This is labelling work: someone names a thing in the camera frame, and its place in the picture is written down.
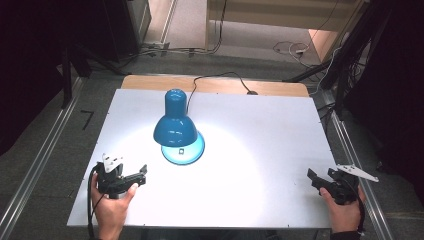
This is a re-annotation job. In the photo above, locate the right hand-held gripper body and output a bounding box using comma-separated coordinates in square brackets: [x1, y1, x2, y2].
[328, 163, 380, 206]

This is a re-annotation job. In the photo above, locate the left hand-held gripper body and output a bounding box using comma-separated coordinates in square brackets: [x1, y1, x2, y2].
[95, 152, 134, 200]

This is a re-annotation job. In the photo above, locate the blue desk lamp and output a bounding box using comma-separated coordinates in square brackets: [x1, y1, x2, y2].
[152, 88, 206, 166]

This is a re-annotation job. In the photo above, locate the person's right hand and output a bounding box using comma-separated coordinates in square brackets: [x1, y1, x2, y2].
[319, 186, 366, 234]

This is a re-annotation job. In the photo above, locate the person's left hand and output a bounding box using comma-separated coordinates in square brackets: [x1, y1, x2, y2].
[90, 173, 139, 240]

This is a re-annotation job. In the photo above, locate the dark curtain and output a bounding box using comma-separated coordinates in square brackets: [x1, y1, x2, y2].
[343, 0, 424, 208]
[0, 0, 141, 156]

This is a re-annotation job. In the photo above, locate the black metal stand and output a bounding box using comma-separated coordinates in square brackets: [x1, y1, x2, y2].
[59, 43, 93, 110]
[283, 0, 394, 118]

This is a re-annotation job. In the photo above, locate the wooden table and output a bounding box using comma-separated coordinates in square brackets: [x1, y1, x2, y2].
[120, 74, 311, 99]

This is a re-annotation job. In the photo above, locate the grey power strip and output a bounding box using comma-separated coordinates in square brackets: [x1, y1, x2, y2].
[142, 40, 172, 52]

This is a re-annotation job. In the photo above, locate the light wooden furniture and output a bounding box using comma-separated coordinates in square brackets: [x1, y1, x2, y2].
[204, 0, 369, 63]

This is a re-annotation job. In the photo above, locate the aluminium floor rail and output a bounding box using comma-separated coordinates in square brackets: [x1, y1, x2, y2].
[0, 77, 85, 240]
[321, 90, 396, 240]

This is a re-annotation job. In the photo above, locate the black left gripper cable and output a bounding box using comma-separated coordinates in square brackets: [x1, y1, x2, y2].
[86, 162, 103, 240]

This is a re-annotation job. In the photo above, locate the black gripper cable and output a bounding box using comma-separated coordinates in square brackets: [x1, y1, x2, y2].
[346, 181, 367, 235]
[86, 162, 103, 240]

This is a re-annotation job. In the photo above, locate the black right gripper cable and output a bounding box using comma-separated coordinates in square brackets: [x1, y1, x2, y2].
[346, 181, 367, 235]

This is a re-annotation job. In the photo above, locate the black lamp cable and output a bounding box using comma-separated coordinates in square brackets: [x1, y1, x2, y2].
[185, 71, 259, 115]

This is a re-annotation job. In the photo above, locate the bundle of black floor cables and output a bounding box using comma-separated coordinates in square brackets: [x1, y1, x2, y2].
[118, 0, 229, 69]

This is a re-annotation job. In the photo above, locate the white floor cable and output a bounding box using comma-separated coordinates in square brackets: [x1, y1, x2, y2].
[272, 40, 312, 64]

